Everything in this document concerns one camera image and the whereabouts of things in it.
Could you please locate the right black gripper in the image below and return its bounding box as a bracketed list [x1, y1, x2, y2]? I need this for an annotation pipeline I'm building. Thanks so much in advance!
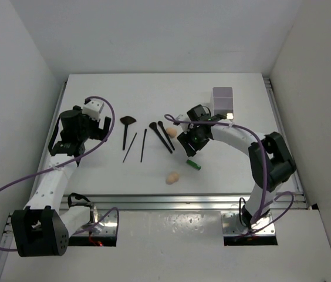
[177, 125, 210, 157]

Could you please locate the green lipstick tube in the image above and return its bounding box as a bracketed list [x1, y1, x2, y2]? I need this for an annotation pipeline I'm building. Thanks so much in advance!
[186, 159, 201, 170]

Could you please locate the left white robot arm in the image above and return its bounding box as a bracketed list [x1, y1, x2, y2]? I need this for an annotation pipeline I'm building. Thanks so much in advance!
[11, 100, 111, 257]

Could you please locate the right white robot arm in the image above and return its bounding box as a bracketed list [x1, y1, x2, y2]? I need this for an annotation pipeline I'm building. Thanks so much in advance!
[174, 105, 296, 228]

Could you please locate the upper beige makeup sponge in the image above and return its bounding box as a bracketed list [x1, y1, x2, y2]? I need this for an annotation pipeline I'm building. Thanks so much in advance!
[165, 127, 178, 139]

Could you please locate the beige makeup sponge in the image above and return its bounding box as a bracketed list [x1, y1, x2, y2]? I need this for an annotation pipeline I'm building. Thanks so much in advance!
[165, 127, 178, 139]
[165, 172, 180, 185]

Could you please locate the lower beige makeup sponge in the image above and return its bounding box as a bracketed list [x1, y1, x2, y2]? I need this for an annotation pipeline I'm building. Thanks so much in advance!
[165, 172, 180, 185]

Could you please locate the black fan makeup brush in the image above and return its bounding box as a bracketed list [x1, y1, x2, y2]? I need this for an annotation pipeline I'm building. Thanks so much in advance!
[120, 116, 137, 150]

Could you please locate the small black blending brush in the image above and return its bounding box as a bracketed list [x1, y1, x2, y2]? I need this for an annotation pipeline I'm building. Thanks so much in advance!
[157, 120, 175, 150]

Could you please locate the large black powder brush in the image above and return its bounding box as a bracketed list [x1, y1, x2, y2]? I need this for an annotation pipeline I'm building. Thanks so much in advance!
[149, 122, 173, 154]

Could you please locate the thin black eyeliner pencil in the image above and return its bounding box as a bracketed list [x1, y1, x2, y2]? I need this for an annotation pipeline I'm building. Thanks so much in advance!
[122, 132, 138, 163]

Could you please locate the white organizer box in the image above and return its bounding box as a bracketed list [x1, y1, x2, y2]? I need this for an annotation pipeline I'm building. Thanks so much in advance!
[209, 87, 234, 120]

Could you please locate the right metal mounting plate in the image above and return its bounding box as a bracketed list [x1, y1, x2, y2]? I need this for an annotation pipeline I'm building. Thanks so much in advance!
[221, 210, 276, 239]

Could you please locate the metal mounting plate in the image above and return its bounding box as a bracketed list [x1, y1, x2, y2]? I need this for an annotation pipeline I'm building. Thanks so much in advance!
[221, 210, 276, 239]
[64, 207, 119, 236]

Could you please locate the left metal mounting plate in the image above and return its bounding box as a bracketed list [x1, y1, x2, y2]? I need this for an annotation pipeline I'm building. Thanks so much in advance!
[64, 207, 119, 236]

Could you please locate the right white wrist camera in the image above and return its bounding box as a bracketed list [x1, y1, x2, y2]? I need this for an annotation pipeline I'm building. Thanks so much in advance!
[173, 114, 190, 132]

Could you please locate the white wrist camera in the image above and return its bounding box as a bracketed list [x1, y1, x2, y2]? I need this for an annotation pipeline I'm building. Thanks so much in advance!
[173, 114, 190, 132]
[82, 100, 104, 122]

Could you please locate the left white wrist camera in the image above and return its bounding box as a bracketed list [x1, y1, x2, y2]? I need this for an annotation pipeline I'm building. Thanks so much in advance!
[82, 100, 104, 122]

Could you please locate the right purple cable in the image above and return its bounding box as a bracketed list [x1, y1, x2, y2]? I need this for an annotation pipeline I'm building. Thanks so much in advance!
[164, 113, 295, 237]

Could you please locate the purple cable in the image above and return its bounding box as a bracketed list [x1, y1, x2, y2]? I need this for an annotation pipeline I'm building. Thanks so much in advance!
[164, 113, 295, 237]
[0, 95, 119, 253]

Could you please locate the aluminium frame rail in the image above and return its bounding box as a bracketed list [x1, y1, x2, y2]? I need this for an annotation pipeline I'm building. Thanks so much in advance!
[0, 75, 319, 282]

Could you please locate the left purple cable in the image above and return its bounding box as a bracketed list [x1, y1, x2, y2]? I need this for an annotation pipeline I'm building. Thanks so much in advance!
[0, 95, 119, 253]

